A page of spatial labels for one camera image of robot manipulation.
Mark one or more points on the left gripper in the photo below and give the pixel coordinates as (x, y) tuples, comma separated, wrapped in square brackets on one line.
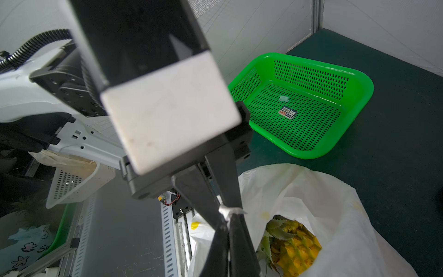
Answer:
[(184, 174)]

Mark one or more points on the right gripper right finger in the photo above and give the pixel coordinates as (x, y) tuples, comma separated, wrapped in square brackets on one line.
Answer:
[(243, 257)]

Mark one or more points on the white vented cable duct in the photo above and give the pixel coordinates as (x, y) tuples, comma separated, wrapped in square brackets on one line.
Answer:
[(169, 249)]

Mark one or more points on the green table mat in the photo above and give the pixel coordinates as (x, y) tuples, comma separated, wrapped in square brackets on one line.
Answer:
[(392, 154)]

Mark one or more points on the white plastic bag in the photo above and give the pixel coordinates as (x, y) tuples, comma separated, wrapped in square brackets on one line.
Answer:
[(331, 210)]

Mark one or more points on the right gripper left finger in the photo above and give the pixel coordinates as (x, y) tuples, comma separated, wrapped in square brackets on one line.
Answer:
[(216, 264)]

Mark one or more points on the white perforated basket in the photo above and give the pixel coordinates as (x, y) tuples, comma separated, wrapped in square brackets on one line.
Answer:
[(75, 178)]

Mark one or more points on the pineapple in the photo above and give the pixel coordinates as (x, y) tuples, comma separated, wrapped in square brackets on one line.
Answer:
[(288, 247)]

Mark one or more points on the green plastic basket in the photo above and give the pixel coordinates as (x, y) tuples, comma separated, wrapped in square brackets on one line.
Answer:
[(302, 106)]

